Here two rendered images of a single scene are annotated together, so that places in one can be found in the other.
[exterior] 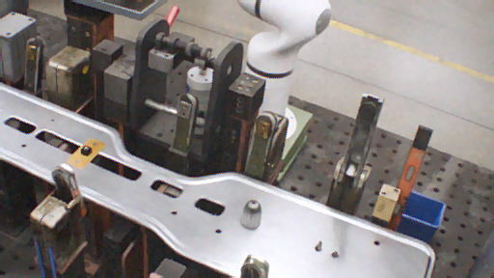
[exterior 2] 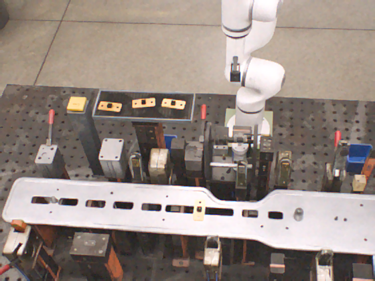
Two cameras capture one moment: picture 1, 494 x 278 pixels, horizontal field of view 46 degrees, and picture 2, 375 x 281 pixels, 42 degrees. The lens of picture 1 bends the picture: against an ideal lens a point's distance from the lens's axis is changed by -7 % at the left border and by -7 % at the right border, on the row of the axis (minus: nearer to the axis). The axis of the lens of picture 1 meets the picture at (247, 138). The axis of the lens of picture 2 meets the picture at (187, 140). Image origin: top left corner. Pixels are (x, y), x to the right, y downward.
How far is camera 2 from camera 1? 0.86 m
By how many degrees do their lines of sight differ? 15
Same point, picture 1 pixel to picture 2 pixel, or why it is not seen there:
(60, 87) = (160, 175)
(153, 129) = (217, 175)
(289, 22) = (266, 89)
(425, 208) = (359, 150)
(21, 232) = (155, 251)
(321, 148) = (282, 126)
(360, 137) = (339, 159)
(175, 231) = (268, 236)
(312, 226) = (327, 207)
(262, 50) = (250, 102)
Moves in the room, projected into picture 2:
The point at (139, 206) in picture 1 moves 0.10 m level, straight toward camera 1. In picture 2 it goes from (244, 229) to (258, 254)
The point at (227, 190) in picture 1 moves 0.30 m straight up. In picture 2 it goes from (278, 202) to (286, 152)
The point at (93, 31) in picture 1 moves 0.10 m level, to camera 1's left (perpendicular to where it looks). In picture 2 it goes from (155, 129) to (128, 134)
